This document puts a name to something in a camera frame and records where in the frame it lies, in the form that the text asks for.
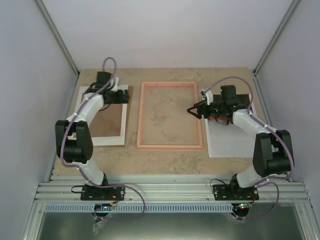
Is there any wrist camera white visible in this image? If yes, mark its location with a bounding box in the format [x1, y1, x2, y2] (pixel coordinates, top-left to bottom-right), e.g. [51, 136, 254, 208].
[110, 77, 119, 92]
[201, 88, 214, 106]

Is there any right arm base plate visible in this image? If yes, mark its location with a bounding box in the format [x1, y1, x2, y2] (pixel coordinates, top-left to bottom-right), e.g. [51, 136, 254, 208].
[211, 184, 260, 201]

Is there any brown backing board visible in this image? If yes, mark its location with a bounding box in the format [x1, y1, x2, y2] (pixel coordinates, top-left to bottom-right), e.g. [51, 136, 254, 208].
[89, 84, 131, 138]

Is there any right aluminium corner post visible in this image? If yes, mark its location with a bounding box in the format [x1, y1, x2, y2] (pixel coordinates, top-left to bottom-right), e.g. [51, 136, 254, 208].
[252, 0, 302, 77]

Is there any photo print red black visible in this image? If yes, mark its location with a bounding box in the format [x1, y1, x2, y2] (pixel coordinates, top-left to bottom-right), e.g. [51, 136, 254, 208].
[204, 93, 258, 159]

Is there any white mat board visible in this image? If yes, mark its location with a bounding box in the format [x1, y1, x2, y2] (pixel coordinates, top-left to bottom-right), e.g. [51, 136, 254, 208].
[66, 86, 129, 147]

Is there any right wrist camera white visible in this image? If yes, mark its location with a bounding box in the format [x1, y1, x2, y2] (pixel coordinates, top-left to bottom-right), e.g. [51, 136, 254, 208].
[201, 88, 214, 106]

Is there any blue slotted cable duct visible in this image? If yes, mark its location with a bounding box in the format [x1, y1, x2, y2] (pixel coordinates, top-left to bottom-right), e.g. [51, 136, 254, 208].
[44, 203, 233, 214]

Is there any pink picture frame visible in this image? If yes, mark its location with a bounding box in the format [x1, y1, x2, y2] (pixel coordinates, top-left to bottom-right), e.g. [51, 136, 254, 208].
[136, 81, 203, 150]

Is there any left aluminium corner post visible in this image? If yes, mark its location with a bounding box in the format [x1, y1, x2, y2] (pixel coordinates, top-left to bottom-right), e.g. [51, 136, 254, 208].
[33, 0, 80, 78]

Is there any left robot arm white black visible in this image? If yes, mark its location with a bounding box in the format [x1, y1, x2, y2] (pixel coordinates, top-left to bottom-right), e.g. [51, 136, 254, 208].
[55, 71, 130, 200]

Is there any aluminium corner post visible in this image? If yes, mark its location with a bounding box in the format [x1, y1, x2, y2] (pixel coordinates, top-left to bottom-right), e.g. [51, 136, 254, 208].
[33, 0, 80, 78]
[252, 0, 302, 77]

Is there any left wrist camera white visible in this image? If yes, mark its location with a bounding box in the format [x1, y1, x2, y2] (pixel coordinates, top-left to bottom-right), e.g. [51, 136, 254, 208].
[110, 77, 119, 92]

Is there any aluminium rail base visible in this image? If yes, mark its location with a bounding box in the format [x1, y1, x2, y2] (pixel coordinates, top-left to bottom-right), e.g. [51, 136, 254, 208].
[34, 174, 310, 203]

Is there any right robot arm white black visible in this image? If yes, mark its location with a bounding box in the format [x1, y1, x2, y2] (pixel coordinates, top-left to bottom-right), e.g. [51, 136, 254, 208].
[187, 85, 295, 200]

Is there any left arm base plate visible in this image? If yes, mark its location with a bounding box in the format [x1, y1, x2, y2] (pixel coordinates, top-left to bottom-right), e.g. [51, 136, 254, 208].
[80, 185, 126, 202]

